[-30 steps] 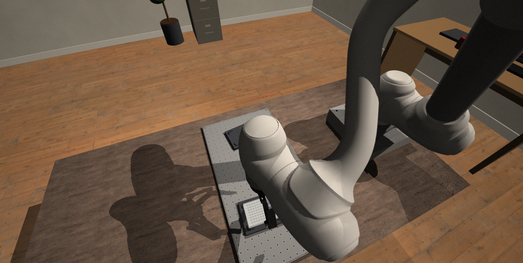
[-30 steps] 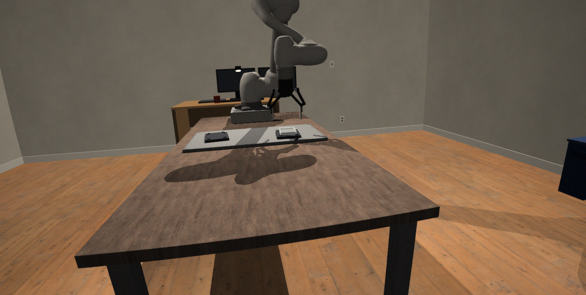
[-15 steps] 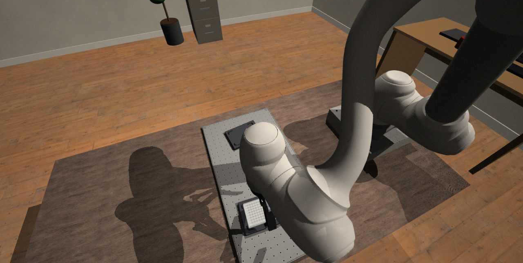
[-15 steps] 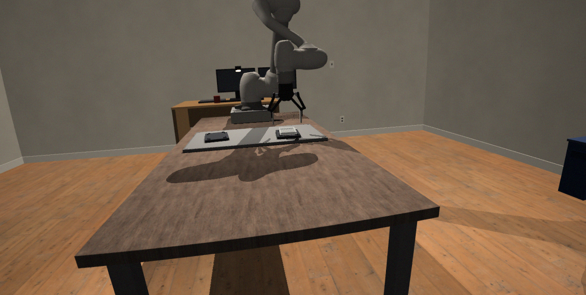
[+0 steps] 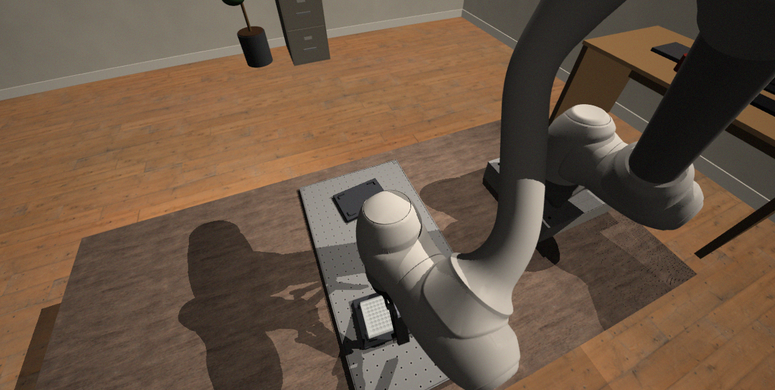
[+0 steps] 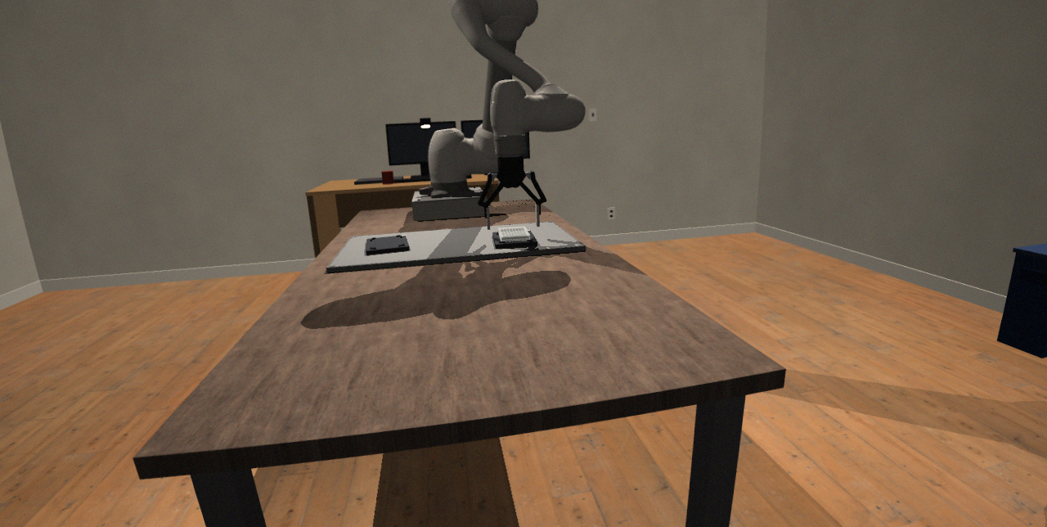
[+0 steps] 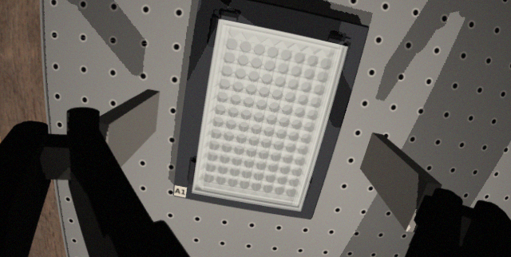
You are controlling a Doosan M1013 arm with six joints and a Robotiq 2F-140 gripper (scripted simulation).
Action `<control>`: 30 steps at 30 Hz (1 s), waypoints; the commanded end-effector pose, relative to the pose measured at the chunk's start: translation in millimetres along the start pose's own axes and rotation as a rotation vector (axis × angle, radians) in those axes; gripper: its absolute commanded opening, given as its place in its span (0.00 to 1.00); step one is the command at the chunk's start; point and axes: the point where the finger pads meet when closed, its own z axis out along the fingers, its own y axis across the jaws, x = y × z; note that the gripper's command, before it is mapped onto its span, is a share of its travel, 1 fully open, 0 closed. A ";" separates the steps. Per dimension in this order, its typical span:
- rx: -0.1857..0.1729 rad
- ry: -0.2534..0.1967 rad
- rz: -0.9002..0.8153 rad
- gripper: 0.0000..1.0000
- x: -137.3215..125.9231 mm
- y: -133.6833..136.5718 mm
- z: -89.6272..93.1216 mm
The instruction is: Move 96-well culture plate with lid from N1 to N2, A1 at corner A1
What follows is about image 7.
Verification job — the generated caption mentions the dark grey plate nest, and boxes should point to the dark grey plate nest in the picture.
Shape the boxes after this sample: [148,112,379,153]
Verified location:
[173,0,369,219]

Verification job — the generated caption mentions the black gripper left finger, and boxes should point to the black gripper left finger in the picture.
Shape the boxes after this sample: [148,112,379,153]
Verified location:
[0,89,190,257]

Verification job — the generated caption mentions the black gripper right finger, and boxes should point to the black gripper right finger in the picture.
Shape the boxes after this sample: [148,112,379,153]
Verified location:
[360,132,511,257]

